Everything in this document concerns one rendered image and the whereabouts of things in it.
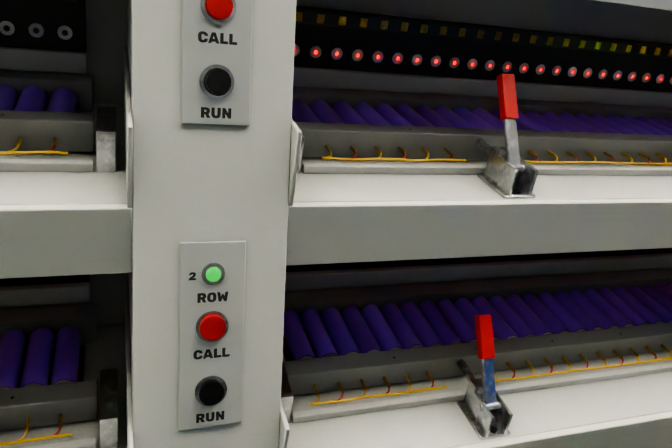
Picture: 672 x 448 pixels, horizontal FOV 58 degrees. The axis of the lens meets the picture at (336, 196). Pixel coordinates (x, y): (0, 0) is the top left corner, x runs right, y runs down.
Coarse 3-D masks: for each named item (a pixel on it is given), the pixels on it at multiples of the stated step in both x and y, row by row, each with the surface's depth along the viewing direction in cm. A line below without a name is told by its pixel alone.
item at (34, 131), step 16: (0, 112) 39; (16, 112) 40; (32, 112) 40; (48, 112) 41; (64, 112) 41; (0, 128) 39; (16, 128) 39; (32, 128) 39; (48, 128) 40; (64, 128) 40; (80, 128) 40; (0, 144) 39; (16, 144) 38; (32, 144) 40; (48, 144) 40; (64, 144) 40; (80, 144) 41
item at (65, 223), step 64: (0, 64) 47; (64, 64) 49; (128, 64) 44; (128, 128) 33; (0, 192) 35; (64, 192) 36; (128, 192) 35; (0, 256) 34; (64, 256) 36; (128, 256) 37
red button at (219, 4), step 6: (210, 0) 34; (216, 0) 34; (222, 0) 35; (228, 0) 35; (210, 6) 34; (216, 6) 35; (222, 6) 35; (228, 6) 35; (210, 12) 34; (216, 12) 35; (222, 12) 35; (228, 12) 35; (216, 18) 35; (222, 18) 35
